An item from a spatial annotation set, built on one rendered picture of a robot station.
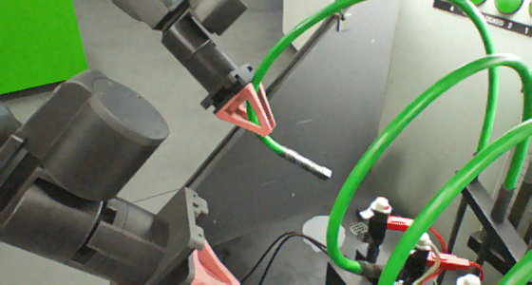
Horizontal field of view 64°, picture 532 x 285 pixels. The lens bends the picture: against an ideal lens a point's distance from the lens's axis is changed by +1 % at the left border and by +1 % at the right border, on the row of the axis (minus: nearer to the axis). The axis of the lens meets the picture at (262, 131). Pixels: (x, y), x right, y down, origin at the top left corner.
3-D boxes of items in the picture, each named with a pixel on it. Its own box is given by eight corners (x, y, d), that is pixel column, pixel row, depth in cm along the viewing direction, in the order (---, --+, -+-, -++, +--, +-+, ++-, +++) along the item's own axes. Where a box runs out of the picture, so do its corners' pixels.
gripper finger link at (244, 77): (291, 110, 66) (249, 66, 65) (282, 123, 59) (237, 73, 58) (260, 137, 68) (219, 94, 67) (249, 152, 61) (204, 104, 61)
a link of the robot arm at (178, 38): (162, 38, 65) (150, 37, 59) (194, 6, 64) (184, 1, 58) (194, 71, 66) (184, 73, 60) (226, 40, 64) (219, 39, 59)
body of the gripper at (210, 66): (256, 70, 66) (223, 35, 66) (238, 83, 57) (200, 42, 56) (228, 97, 69) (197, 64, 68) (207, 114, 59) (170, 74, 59)
